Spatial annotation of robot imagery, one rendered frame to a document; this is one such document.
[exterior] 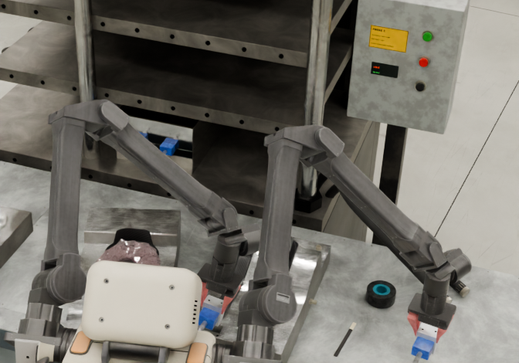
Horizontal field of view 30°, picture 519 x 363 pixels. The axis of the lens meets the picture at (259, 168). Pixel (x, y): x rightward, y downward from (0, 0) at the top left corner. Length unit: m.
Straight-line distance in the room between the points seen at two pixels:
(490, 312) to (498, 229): 1.73
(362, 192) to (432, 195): 2.45
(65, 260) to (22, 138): 1.45
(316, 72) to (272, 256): 0.93
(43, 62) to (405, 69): 1.23
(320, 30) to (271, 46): 0.21
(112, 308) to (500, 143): 3.50
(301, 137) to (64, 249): 0.55
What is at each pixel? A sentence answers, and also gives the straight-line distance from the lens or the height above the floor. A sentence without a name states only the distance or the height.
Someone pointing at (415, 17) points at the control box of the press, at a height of 1.43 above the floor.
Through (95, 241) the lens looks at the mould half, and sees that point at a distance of 2.75.
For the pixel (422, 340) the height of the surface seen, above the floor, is 0.94.
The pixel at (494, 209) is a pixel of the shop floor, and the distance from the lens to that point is 4.57.
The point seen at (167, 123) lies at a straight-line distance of 3.12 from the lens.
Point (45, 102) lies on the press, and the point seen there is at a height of 0.78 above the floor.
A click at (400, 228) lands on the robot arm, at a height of 1.26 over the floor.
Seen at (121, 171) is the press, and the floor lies 0.79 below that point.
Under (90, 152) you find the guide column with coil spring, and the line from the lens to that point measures 3.26.
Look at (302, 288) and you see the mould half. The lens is 2.56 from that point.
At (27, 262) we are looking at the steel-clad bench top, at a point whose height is 0.80.
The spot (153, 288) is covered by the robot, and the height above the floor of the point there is 1.37.
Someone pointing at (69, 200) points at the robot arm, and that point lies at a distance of 2.06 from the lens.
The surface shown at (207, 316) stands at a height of 0.97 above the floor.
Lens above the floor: 2.55
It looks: 33 degrees down
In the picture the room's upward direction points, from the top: 3 degrees clockwise
